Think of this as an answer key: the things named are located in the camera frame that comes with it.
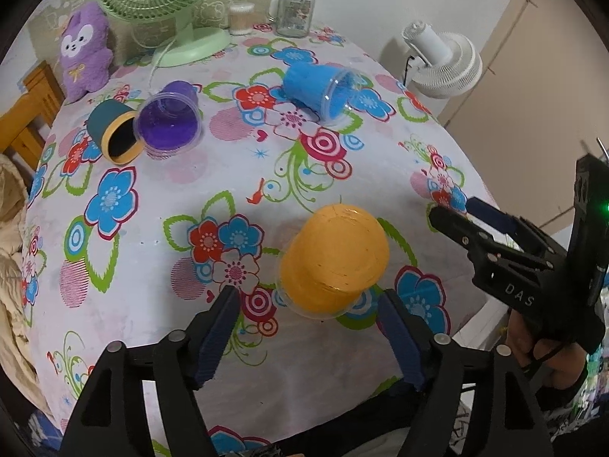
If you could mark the wooden chair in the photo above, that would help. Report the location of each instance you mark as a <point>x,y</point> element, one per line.
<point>38,85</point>

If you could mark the floral tablecloth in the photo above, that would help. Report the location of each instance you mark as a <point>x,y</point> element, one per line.
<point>166,190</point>

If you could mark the teal cup with yellow rim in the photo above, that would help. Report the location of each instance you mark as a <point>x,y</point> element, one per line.
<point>102,121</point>

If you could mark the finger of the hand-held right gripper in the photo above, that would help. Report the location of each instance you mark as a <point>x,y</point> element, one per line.
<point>456,228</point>
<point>490,214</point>

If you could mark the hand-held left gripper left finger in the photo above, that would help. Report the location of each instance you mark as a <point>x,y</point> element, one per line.
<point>216,338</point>

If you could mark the person's right forearm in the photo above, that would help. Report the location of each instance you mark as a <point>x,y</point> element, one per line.
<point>571,404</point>

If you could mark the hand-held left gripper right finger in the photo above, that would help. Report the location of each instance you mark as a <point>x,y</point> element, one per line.
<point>402,342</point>

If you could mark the glass jar with green lid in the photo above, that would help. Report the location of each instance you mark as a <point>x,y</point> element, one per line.
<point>295,9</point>

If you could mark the white desk fan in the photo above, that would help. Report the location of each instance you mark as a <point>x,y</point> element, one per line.
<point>452,66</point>

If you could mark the purple plastic cup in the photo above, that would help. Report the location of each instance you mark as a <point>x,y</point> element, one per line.
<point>166,119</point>

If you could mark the orange plastic cup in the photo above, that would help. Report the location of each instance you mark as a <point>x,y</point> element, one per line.
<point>333,252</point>

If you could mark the beige blanket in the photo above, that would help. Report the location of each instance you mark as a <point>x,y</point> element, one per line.
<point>14,295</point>

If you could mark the blue plastic cup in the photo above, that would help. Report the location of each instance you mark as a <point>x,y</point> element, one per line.
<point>304,85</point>

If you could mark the beige door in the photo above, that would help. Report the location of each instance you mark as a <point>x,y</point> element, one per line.
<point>523,81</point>

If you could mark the cotton swab container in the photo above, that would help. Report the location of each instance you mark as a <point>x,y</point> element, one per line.
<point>241,19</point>

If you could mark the purple plush toy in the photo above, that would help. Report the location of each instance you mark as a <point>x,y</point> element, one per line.
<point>85,57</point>

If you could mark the person's right hand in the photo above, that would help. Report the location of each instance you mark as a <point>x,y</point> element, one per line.
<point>518,342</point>

